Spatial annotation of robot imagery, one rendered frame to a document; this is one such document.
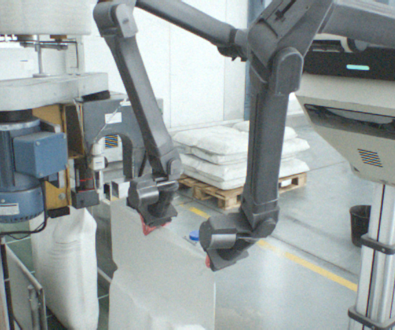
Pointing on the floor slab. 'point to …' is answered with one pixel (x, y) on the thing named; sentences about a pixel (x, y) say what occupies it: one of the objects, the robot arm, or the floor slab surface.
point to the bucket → (359, 221)
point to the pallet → (199, 188)
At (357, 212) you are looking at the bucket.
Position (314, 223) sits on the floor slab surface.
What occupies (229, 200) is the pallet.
